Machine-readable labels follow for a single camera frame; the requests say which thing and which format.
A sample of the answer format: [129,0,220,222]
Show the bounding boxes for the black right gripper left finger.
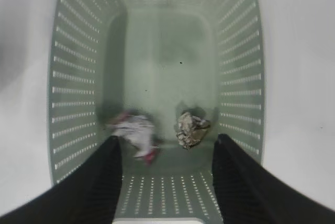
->
[1,137,122,223]

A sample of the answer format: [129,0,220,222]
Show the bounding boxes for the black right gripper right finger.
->
[211,134,334,223]

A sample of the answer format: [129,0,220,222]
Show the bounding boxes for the colourful paper ball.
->
[105,110,158,165]

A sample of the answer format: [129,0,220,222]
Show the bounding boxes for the grey brown paper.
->
[176,111,211,150]

